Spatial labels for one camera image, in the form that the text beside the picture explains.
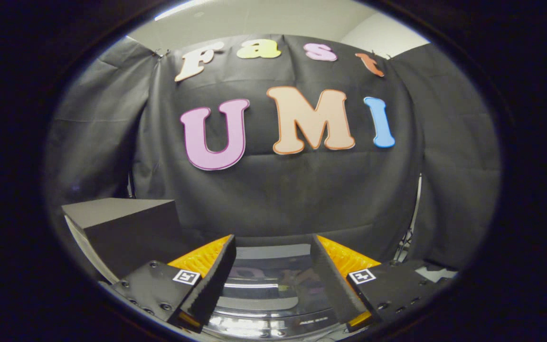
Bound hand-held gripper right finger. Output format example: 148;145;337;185
310;234;450;333

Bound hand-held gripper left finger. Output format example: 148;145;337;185
99;234;237;334

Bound dark washing machine lid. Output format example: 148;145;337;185
217;244;337;324

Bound grey washing machine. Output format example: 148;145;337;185
202;235;350;341

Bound black and cream cabinet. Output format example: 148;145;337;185
62;198;194;284

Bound black backdrop cloth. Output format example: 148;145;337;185
45;34;501;271

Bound black hanging cables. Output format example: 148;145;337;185
394;227;415;263

